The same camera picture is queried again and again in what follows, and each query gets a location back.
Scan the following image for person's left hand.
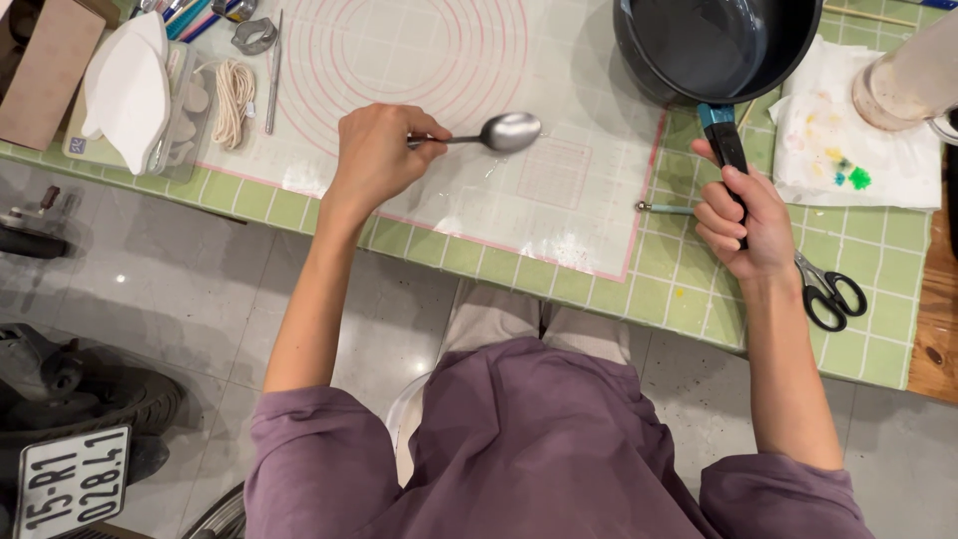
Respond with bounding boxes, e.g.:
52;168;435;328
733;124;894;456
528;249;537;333
322;103;455;223

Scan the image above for person's right hand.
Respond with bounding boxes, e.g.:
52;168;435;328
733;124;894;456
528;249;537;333
689;138;799;285

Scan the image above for metal spoon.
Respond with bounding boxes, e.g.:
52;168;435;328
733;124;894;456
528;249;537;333
406;111;542;155

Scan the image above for dark pot with blue-black handle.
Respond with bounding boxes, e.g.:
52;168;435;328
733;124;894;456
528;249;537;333
612;0;824;252

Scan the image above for translucent baking mat pink lines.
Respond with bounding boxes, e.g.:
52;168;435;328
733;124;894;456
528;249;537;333
196;0;669;284

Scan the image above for green checked tablecloth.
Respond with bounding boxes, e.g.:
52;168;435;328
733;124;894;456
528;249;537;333
0;0;934;391

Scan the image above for thin metal scalpel tool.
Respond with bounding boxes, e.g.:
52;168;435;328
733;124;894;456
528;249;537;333
264;9;285;136

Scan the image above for stained white paper towel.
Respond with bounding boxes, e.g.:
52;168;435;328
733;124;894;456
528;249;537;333
768;33;944;213

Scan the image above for metal cookie cutter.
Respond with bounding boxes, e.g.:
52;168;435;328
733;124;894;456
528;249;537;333
210;0;259;23
231;16;278;57

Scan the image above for clear plastic storage box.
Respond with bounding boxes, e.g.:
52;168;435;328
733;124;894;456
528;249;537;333
62;41;215;185

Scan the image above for black appliance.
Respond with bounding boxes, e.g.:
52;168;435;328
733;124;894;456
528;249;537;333
945;108;958;260

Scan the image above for wooden table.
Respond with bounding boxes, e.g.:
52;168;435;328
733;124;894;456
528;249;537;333
907;202;958;406

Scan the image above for beige trousers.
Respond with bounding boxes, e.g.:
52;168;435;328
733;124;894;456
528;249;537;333
438;280;634;368

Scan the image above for clear plastic jar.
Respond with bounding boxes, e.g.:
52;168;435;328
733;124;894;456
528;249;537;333
852;7;958;134

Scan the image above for bunch of coloured pens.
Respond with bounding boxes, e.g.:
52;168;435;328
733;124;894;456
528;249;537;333
129;0;244;44

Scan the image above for long wooden skewer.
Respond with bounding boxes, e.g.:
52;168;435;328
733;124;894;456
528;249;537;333
822;3;920;29

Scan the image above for white paper shapes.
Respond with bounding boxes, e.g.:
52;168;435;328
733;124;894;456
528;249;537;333
80;11;172;177

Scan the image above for white stool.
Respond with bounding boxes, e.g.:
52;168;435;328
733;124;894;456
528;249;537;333
385;370;437;489

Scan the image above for purple shirt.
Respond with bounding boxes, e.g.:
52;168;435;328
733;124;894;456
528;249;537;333
243;337;877;539

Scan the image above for brown cardboard box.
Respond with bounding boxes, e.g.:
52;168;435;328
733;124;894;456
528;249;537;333
0;0;107;152

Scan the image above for black metal footrest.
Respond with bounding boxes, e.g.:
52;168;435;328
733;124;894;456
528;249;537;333
0;185;83;262

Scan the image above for motorcycle with licence plate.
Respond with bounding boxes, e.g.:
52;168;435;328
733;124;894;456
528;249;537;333
0;322;248;539

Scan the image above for black-handled scissors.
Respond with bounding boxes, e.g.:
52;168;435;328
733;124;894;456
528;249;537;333
793;251;869;333

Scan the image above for coil of white cord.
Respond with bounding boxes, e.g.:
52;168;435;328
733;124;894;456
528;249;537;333
196;58;257;151

